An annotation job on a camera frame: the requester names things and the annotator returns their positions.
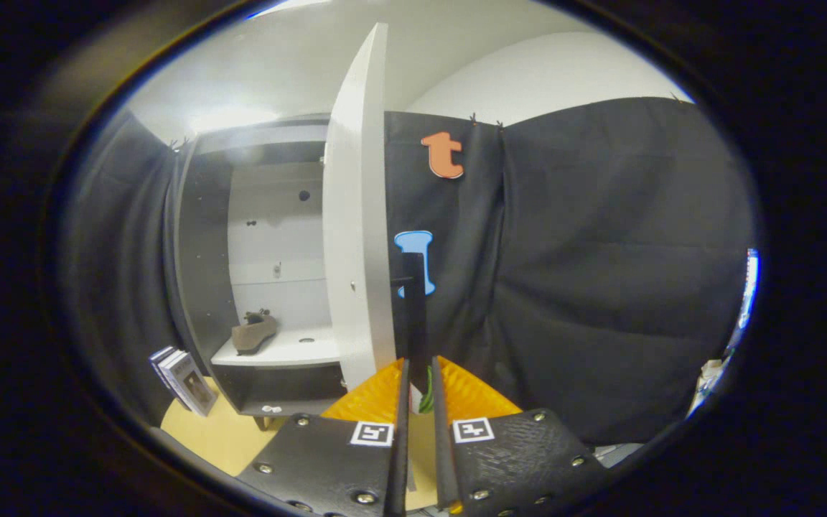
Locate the black backdrop cloth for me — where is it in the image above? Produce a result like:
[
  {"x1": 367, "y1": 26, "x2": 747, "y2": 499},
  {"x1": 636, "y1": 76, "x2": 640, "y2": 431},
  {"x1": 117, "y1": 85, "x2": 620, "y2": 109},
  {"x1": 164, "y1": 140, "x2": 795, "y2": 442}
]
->
[{"x1": 62, "y1": 97, "x2": 755, "y2": 446}]

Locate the grey shoe cabinet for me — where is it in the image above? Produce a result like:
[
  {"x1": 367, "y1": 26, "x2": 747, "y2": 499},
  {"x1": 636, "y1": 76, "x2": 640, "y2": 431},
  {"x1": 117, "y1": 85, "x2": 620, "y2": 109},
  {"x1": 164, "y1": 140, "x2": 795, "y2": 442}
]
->
[{"x1": 166, "y1": 118, "x2": 350, "y2": 432}]

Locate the brown fuzzy shoe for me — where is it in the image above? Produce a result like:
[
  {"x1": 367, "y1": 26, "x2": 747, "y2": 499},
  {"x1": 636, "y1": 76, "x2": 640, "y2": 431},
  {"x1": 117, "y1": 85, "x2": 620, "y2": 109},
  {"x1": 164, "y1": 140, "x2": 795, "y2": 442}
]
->
[{"x1": 232, "y1": 309, "x2": 278, "y2": 356}]

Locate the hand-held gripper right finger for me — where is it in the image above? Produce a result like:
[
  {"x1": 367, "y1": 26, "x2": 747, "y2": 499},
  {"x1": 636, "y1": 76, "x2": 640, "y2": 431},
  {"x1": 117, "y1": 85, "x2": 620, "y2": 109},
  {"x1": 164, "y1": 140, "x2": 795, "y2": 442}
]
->
[{"x1": 430, "y1": 355, "x2": 608, "y2": 514}]

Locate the white shoe cabinet door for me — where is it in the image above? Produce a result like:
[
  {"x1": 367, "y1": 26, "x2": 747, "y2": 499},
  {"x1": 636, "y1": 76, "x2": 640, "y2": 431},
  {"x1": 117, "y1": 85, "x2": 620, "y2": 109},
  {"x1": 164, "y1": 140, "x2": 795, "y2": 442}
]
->
[{"x1": 322, "y1": 22, "x2": 396, "y2": 392}]

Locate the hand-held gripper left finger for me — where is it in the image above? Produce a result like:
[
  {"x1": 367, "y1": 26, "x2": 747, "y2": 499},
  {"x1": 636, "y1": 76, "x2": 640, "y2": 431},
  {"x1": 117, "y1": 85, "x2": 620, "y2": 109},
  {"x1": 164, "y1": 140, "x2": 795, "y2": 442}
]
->
[{"x1": 236, "y1": 357, "x2": 411, "y2": 517}]

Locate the green plastic item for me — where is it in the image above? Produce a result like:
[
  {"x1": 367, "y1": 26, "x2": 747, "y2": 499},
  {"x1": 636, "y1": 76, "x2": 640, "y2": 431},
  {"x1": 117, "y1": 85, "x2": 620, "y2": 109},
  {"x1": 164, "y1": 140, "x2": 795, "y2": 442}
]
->
[{"x1": 417, "y1": 365, "x2": 436, "y2": 415}]

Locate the black door handle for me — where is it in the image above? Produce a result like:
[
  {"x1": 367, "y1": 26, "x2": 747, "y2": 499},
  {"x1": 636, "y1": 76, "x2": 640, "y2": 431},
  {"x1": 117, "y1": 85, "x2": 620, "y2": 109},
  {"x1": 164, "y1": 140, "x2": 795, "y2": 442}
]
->
[{"x1": 390, "y1": 251, "x2": 429, "y2": 392}]

